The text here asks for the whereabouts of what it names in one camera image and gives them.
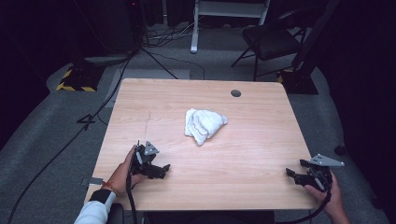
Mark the person's left hand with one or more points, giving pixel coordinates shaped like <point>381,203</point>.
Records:
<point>120,179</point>

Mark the white towel with coloured stitching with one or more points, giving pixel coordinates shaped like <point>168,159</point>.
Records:
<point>204,124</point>

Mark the black equipment cabinet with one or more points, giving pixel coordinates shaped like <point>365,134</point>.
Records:
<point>109,28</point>

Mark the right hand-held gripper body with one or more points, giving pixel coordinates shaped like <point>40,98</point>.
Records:
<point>320,178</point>

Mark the person's right hand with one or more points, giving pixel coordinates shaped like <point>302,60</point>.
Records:
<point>334,202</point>

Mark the black caster wheel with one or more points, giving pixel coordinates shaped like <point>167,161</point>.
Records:
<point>340,149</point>

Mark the black yellow striped stand base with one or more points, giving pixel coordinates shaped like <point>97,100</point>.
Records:
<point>81,79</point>
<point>299,82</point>

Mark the white metal stand frame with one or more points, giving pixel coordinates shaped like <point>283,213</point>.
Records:
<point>194,31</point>

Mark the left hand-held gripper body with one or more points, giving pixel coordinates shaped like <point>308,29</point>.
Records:
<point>144,159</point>

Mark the black folding chair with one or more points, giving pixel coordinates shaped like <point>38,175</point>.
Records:
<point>269,42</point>

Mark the grey tape piece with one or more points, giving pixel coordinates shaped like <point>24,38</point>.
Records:
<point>93,181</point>

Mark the black slanted stand post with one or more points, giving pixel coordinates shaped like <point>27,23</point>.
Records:
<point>314,34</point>

